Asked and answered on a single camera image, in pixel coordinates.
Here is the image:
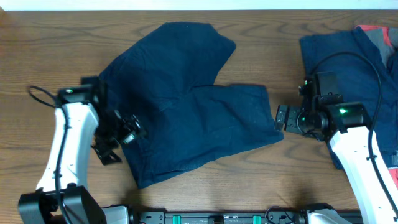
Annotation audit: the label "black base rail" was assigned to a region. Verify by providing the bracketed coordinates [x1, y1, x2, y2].
[136, 210, 364, 224]

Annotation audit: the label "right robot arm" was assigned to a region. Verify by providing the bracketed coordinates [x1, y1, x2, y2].
[274, 72, 397, 223]

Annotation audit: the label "dark navy shorts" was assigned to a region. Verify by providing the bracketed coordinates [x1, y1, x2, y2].
[100, 22, 283, 189]

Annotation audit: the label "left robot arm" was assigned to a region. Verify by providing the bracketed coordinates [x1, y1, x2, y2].
[18, 76, 146, 223]

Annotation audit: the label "red grey garment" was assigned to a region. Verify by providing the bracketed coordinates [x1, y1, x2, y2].
[351, 26, 397, 184]

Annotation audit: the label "navy shorts on pile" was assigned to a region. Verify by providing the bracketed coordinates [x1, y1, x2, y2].
[298, 26, 398, 170]

